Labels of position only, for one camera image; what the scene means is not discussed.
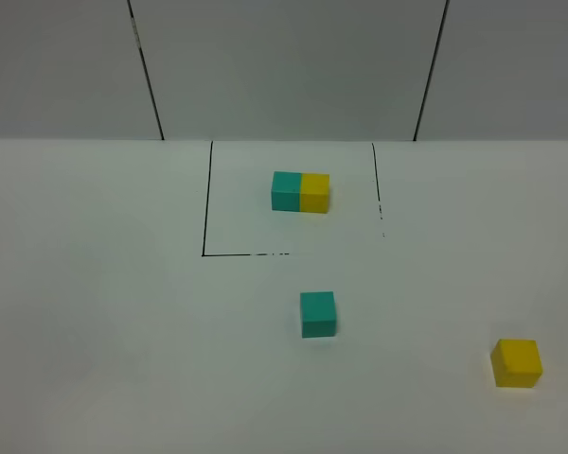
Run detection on template green cube block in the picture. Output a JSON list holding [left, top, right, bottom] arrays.
[[271, 171, 302, 212]]

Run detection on template yellow cube block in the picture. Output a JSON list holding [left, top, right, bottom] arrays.
[[299, 173, 329, 214]]

